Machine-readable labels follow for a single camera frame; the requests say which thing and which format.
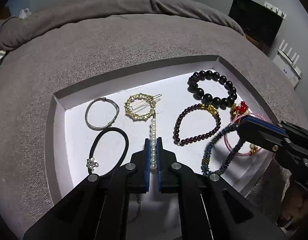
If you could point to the gold wreath hair clip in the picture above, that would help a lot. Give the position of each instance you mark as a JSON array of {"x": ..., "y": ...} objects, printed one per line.
[{"x": 141, "y": 107}]

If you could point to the white plastic bag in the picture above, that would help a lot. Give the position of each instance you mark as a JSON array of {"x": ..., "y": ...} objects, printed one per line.
[{"x": 24, "y": 13}]

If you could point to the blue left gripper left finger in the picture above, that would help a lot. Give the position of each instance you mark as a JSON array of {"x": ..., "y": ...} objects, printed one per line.
[{"x": 147, "y": 157}]

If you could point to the right hand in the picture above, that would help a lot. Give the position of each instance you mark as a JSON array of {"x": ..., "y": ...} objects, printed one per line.
[{"x": 294, "y": 207}]

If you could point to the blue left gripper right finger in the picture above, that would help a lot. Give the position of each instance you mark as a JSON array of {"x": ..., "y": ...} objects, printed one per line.
[{"x": 159, "y": 152}]

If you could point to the black television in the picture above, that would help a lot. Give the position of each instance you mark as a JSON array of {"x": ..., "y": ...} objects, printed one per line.
[{"x": 257, "y": 21}]

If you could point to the grey bed cover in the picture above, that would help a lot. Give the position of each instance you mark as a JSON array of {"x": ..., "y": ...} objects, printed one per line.
[{"x": 61, "y": 57}]

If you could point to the white pearl hair clip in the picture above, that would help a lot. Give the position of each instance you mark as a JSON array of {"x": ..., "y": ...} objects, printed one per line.
[{"x": 153, "y": 142}]

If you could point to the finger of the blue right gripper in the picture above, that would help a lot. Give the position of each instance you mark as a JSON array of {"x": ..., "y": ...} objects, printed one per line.
[{"x": 260, "y": 125}]

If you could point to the white router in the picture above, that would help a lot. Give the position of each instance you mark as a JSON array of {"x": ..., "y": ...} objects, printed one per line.
[{"x": 286, "y": 62}]

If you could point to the white wall hooks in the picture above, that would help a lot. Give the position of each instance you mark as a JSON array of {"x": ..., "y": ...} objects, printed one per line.
[{"x": 276, "y": 10}]

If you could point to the white shallow cardboard tray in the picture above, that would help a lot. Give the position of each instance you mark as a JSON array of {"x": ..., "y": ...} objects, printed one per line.
[{"x": 69, "y": 139}]

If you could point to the grey rolled duvet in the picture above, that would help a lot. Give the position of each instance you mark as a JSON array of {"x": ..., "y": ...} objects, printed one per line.
[{"x": 14, "y": 31}]

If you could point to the wooden tv stand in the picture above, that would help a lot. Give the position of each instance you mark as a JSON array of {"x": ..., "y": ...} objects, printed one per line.
[{"x": 257, "y": 44}]

